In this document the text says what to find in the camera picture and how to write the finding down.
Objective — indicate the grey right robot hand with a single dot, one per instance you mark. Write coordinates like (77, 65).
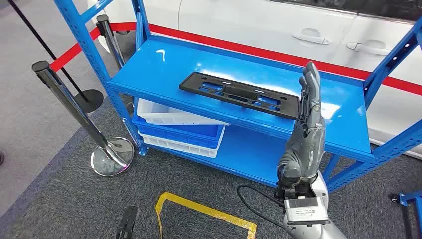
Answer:
(306, 142)

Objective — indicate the black plastic panel part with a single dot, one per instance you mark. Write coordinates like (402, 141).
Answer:
(237, 89)

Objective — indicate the blue metal shelf rack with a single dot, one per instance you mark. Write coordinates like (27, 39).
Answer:
(165, 69)

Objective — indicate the red barrier belt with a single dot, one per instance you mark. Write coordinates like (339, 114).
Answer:
(72, 52)
(263, 51)

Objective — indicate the blue plastic bin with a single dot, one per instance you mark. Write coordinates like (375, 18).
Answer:
(178, 137)

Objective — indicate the white car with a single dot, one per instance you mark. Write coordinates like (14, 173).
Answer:
(247, 23)

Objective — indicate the thin black stanchion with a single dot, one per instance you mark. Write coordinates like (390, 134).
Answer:
(89, 100)

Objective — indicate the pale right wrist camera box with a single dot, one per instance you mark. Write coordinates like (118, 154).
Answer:
(306, 211)

